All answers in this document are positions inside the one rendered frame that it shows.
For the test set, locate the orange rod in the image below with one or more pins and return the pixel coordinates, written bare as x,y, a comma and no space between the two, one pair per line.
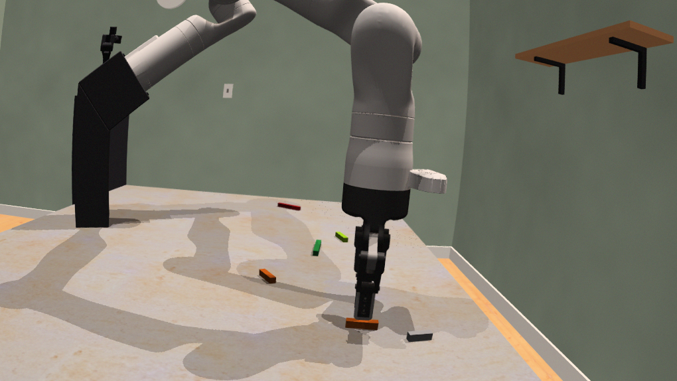
270,278
360,324

